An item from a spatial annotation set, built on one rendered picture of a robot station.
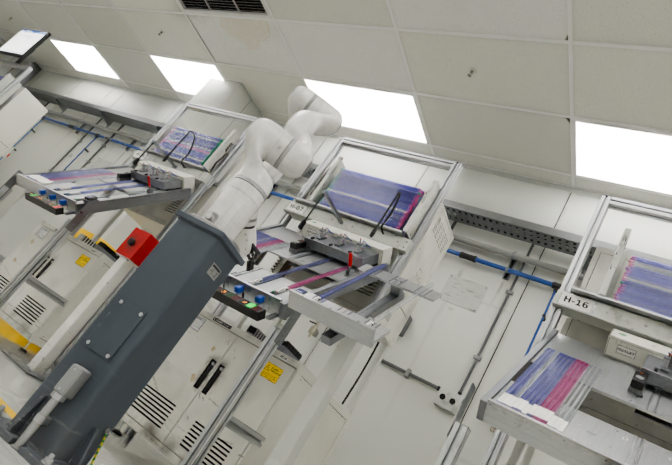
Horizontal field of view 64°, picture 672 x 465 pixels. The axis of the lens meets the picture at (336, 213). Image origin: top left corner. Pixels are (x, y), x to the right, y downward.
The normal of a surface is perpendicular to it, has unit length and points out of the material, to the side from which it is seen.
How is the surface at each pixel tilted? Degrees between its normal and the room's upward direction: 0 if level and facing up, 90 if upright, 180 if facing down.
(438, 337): 90
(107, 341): 90
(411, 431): 90
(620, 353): 134
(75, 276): 90
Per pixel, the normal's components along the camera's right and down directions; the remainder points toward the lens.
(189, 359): -0.33, -0.59
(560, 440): -0.61, 0.11
